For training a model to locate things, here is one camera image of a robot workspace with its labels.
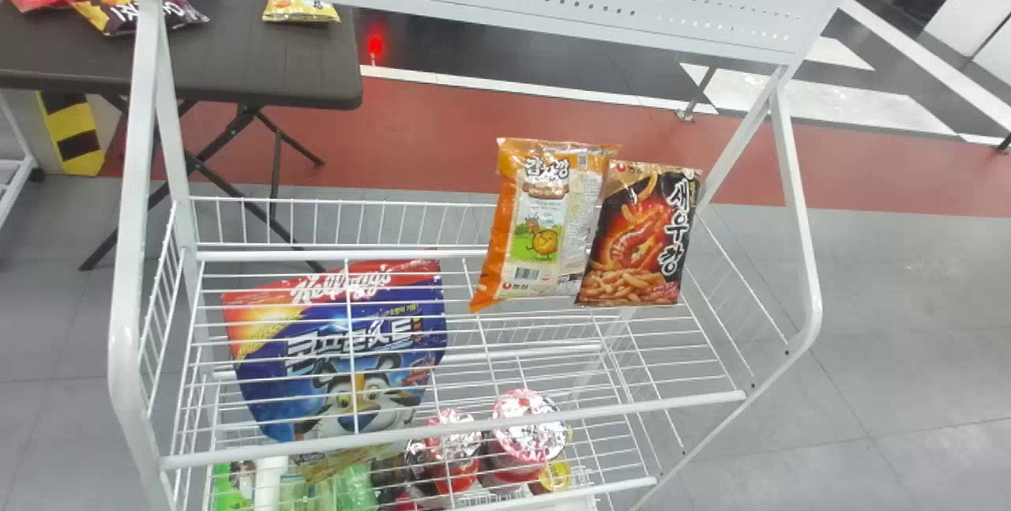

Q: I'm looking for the black yellow snack packet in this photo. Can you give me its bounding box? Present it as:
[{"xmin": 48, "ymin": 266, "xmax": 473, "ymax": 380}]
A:
[{"xmin": 71, "ymin": 0, "xmax": 211, "ymax": 38}]

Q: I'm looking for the orange snack packet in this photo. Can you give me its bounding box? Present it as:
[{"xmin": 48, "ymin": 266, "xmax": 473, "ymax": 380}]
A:
[{"xmin": 469, "ymin": 137, "xmax": 620, "ymax": 314}]

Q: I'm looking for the red noodle cup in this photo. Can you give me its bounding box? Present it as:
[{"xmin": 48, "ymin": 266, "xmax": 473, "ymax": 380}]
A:
[
  {"xmin": 423, "ymin": 408, "xmax": 484, "ymax": 496},
  {"xmin": 483, "ymin": 389, "xmax": 571, "ymax": 494}
]

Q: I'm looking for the yellow black striped post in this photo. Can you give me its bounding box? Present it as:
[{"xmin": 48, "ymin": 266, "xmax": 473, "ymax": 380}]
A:
[{"xmin": 35, "ymin": 91, "xmax": 107, "ymax": 178}]

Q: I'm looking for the white wire rack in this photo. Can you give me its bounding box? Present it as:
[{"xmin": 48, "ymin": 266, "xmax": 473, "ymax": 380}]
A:
[{"xmin": 108, "ymin": 0, "xmax": 882, "ymax": 511}]

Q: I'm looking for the blue cereal bag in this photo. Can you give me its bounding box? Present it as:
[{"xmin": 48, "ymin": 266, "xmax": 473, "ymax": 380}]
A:
[{"xmin": 221, "ymin": 259, "xmax": 449, "ymax": 449}]

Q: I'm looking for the dark side table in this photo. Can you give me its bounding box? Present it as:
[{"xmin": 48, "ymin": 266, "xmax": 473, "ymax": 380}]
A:
[{"xmin": 0, "ymin": 0, "xmax": 364, "ymax": 273}]

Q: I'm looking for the green bottle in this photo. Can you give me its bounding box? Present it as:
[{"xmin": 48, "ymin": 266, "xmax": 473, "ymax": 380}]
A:
[{"xmin": 330, "ymin": 464, "xmax": 378, "ymax": 511}]

